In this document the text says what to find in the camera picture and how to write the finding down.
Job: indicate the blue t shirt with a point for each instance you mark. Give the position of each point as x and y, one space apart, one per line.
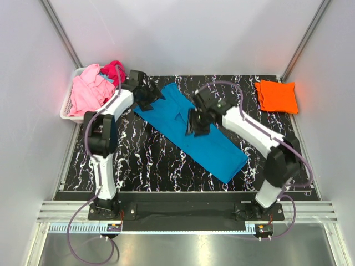
214 152

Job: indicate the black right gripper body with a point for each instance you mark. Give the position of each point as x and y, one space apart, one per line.
202 123

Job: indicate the white plastic laundry basket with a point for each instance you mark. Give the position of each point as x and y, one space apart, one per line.
66 106

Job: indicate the aluminium frame rail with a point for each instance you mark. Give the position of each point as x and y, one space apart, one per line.
306 211

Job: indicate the folded orange t shirt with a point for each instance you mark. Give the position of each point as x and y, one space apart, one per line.
277 97

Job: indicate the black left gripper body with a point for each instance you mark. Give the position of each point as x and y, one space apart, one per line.
146 98

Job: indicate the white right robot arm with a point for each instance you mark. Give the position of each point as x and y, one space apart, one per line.
282 154

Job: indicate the light blue garment in basket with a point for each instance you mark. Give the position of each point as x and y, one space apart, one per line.
106 77

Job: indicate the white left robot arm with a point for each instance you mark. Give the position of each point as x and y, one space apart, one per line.
101 135

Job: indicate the magenta t shirt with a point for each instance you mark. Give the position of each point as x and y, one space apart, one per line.
115 71

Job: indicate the light pink t shirt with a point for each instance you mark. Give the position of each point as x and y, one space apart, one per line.
86 94

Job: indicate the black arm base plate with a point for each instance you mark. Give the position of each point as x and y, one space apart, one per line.
184 225

